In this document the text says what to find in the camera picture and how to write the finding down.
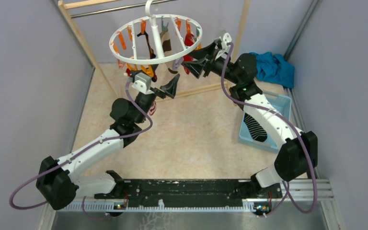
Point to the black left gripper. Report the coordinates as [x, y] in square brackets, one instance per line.
[169, 88]

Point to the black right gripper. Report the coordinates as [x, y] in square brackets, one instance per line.
[196, 67]

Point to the red snowflake sock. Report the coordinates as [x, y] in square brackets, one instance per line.
[189, 41]

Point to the black orange sock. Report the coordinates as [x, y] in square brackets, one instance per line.
[152, 55]

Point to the white round clip hanger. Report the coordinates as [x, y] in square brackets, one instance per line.
[119, 41]

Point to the black striped sock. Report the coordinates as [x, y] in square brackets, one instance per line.
[255, 130]

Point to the red white striped sock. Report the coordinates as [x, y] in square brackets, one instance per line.
[148, 106]

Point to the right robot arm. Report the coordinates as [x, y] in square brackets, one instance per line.
[298, 150]

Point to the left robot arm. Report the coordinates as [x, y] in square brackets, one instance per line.
[62, 180]

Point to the brown beige sock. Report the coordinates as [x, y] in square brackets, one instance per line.
[167, 50]

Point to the metal hanging rod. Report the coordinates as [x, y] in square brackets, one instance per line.
[79, 15]

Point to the blue crumpled cloth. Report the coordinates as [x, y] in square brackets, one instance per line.
[273, 68]

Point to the light blue perforated basket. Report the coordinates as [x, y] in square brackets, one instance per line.
[283, 105]

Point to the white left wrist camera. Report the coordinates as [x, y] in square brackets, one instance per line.
[141, 84]

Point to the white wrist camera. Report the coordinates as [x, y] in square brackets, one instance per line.
[222, 40]
[141, 84]

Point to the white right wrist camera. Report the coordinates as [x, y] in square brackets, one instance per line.
[222, 40]

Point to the light wooden rack frame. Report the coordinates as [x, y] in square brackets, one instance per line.
[64, 10]

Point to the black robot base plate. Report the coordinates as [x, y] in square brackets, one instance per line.
[199, 193]

